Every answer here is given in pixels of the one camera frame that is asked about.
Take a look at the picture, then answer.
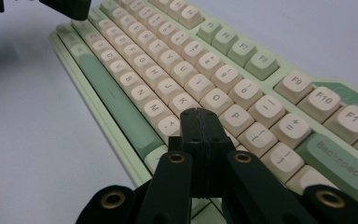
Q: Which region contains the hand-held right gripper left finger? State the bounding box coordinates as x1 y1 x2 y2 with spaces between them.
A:
135 107 205 224

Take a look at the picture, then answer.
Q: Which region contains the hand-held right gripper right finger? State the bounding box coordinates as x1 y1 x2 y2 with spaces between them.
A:
202 108 320 224

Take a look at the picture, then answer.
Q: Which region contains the green and cream keyboard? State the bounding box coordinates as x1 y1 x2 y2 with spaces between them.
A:
48 0 358 224

